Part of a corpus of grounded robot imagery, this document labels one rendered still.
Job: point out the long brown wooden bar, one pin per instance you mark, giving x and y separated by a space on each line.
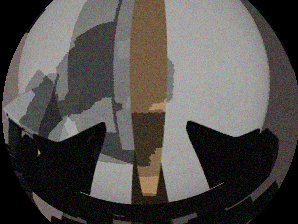
147 88

